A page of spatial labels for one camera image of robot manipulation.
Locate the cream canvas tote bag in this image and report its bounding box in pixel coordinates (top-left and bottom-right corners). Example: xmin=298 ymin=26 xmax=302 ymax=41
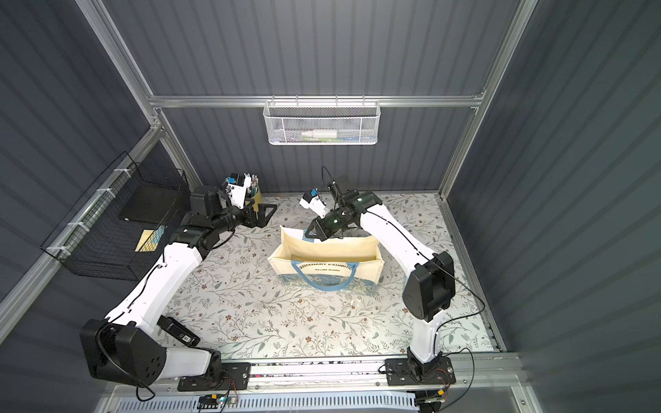
xmin=268 ymin=227 xmax=385 ymax=293

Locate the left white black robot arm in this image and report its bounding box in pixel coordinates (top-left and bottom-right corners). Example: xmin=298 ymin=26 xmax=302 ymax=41
xmin=80 ymin=186 xmax=277 ymax=390

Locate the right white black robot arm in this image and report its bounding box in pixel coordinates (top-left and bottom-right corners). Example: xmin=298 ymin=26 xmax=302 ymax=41
xmin=300 ymin=189 xmax=456 ymax=365

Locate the yellow pencil cup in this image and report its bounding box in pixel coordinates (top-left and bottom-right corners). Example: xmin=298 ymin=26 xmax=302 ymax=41
xmin=245 ymin=189 xmax=263 ymax=212

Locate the floral table mat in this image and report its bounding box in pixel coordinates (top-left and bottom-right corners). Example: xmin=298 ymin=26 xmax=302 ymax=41
xmin=164 ymin=193 xmax=497 ymax=359

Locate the black notebook in basket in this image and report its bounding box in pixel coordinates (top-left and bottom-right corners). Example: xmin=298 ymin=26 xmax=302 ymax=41
xmin=118 ymin=185 xmax=180 ymax=225

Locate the yellow notepad in basket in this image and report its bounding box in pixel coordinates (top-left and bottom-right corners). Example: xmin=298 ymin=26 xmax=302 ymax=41
xmin=134 ymin=225 xmax=165 ymax=252

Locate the black remote device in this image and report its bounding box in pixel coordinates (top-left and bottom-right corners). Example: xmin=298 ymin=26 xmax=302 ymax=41
xmin=157 ymin=316 xmax=201 ymax=348

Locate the white wire mesh basket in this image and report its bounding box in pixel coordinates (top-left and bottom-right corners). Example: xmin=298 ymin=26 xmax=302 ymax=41
xmin=263 ymin=102 xmax=381 ymax=146

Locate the black wire wall basket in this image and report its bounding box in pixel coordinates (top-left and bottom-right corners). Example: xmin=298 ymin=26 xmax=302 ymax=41
xmin=41 ymin=153 xmax=189 ymax=282

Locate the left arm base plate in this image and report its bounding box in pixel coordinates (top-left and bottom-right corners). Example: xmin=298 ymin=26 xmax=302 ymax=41
xmin=177 ymin=362 xmax=251 ymax=392

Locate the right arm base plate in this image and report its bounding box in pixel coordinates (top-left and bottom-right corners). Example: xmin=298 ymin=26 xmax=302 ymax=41
xmin=385 ymin=356 xmax=456 ymax=388

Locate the white perforated cable duct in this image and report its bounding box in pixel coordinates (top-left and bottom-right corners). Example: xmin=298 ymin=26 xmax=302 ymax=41
xmin=115 ymin=391 xmax=419 ymax=412

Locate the aluminium rail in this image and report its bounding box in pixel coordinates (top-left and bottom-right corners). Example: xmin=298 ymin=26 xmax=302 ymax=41
xmin=102 ymin=353 xmax=528 ymax=393

